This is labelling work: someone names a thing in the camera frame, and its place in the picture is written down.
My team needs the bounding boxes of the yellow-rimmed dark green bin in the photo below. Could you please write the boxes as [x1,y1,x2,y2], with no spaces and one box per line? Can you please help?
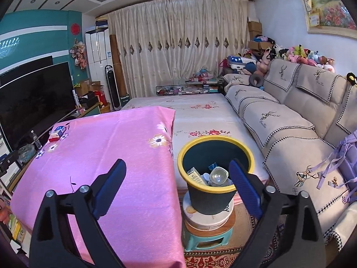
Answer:
[178,136,254,216]

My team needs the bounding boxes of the pink floral tablecloth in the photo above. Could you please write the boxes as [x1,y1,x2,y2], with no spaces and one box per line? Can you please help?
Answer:
[10,105,187,268]

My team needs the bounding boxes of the large black television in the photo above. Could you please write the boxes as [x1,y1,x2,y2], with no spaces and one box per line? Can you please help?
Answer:
[0,61,75,151]

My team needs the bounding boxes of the pink toy set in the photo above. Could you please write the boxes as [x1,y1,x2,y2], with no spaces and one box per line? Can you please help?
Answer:
[192,67,221,84]

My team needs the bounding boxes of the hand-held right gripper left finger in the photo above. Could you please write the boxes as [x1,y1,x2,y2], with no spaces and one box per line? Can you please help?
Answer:
[29,159,127,268]

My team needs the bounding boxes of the round white tin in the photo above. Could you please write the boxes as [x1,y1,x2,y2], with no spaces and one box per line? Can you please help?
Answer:
[183,194,234,231]

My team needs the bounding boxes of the glass ashtray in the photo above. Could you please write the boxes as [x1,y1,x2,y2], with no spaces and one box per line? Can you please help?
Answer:
[17,144,36,164]

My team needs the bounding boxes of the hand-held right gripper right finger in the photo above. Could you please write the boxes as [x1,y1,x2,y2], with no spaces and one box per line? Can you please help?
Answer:
[229,159,327,268]

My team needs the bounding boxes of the framed flower painting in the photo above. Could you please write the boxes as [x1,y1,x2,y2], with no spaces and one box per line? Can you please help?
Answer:
[297,0,357,38]

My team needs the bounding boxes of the white yogurt cup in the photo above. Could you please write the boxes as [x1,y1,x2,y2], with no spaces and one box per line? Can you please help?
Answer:
[210,167,230,185]

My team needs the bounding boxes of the row of books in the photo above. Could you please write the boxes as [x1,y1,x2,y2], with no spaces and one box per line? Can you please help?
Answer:
[155,83,224,96]

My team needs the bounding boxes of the teal plastic stool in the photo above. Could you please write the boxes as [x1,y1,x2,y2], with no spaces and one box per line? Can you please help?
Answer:
[183,226,234,253]

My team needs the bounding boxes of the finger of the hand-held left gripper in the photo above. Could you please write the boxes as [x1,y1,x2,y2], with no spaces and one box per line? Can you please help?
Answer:
[0,150,19,174]

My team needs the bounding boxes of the beige sofa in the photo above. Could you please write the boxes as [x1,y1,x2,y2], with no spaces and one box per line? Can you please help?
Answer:
[222,59,357,253]

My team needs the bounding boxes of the open cardboard boxes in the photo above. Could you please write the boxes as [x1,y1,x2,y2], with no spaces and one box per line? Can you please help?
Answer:
[74,80,105,97]

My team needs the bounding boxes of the round wooden board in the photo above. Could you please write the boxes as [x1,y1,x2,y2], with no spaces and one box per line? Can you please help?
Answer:
[184,209,237,241]

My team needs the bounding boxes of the dark neck pillow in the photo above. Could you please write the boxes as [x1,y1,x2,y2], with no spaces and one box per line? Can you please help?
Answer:
[249,73,265,88]

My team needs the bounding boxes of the white cardboard box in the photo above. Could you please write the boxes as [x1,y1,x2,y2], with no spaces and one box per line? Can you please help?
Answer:
[186,167,210,186]

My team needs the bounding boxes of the clear water bottle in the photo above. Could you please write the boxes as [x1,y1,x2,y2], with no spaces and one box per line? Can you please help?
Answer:
[30,130,42,149]

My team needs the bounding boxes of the black tower fan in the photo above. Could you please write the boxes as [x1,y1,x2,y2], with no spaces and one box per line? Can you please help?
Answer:
[104,65,122,111]

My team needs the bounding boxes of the red patterned rug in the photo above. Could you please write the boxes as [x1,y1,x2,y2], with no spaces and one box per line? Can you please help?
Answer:
[184,204,282,268]

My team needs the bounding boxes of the shelf of colourful books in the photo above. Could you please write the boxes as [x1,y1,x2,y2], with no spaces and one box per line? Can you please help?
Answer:
[0,194,30,243]

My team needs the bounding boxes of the pile of plush toys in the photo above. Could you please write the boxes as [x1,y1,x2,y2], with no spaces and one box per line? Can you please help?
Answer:
[223,35,336,74]

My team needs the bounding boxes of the beige curtain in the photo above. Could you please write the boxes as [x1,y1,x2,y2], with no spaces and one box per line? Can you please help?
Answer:
[107,0,249,99]

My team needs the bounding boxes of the floral bed sheet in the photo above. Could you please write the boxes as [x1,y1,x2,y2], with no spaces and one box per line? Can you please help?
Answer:
[121,93,270,199]

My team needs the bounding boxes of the flower wall hanging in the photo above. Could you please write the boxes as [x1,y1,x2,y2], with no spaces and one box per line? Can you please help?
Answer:
[70,40,88,70]

